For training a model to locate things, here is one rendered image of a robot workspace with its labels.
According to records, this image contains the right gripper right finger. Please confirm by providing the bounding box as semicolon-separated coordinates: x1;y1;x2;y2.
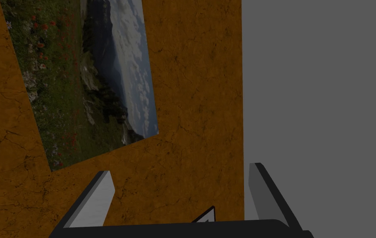
248;162;303;231

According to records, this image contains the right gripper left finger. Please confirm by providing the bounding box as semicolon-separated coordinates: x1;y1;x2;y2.
62;170;115;228

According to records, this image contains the mountain landscape wall picture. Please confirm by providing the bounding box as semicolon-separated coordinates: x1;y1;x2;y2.
0;0;159;172

